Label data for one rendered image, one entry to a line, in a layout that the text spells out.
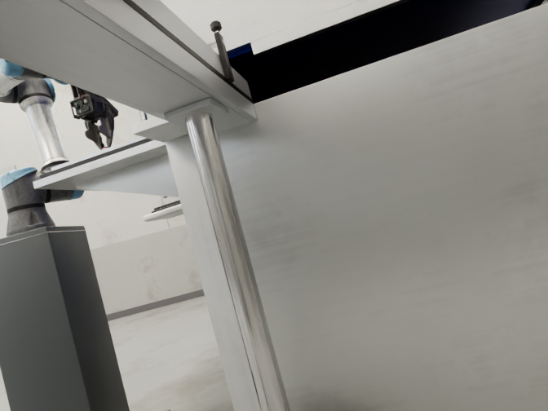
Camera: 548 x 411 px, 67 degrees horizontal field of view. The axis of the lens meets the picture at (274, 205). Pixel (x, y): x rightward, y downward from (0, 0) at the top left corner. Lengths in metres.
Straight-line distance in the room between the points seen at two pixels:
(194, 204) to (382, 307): 0.48
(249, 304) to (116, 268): 4.81
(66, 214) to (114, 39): 5.30
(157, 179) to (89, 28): 0.70
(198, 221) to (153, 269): 4.38
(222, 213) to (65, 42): 0.37
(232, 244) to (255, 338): 0.17
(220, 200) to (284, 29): 0.44
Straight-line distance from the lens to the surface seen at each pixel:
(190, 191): 0.99
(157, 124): 0.89
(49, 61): 0.54
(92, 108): 1.35
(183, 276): 5.26
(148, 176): 1.16
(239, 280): 0.73
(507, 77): 0.96
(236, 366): 1.02
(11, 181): 1.64
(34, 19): 0.47
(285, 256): 0.93
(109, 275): 5.55
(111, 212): 5.52
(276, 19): 1.00
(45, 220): 1.62
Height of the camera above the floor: 0.60
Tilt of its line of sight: 3 degrees up
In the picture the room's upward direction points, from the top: 15 degrees counter-clockwise
